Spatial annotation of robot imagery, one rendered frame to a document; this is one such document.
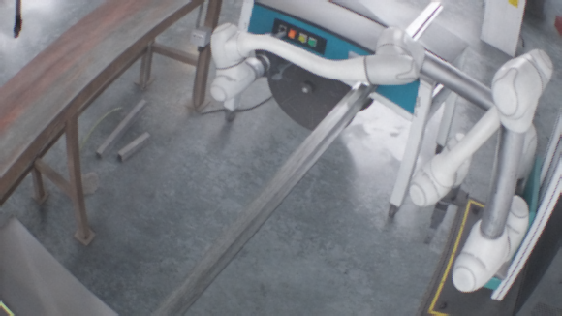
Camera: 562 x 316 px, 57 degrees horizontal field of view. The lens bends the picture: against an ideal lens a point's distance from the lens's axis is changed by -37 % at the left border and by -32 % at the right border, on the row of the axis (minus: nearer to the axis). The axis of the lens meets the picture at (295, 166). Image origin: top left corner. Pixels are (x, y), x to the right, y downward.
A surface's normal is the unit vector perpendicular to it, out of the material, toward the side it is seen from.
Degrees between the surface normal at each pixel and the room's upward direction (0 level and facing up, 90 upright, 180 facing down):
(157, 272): 0
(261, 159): 0
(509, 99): 84
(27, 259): 0
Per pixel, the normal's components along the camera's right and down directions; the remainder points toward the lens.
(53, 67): 0.14, -0.72
